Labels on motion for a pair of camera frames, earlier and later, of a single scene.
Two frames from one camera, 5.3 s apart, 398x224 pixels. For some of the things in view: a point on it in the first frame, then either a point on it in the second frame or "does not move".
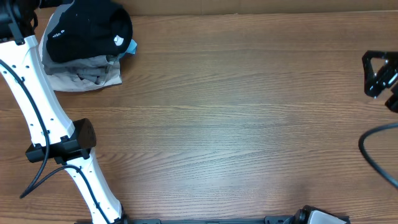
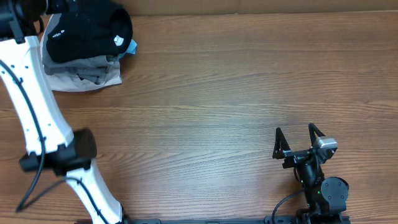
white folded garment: (68, 83) does not move
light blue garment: (131, 48) does not move
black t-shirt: (86, 28) does not move
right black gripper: (391, 81) -> (281, 148)
